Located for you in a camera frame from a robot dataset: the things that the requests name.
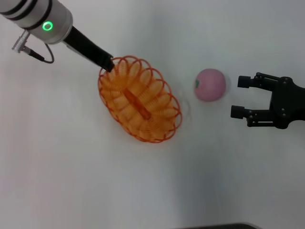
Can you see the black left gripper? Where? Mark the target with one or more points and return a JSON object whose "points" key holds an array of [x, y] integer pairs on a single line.
{"points": [[82, 43]]}

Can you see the pink peach with green leaf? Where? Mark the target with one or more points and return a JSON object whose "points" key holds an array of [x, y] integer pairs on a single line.
{"points": [[210, 86]]}

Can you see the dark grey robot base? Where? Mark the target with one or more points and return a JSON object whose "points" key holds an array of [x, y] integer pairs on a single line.
{"points": [[226, 226]]}

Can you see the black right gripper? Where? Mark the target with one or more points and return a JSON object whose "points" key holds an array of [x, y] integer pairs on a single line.
{"points": [[290, 105]]}

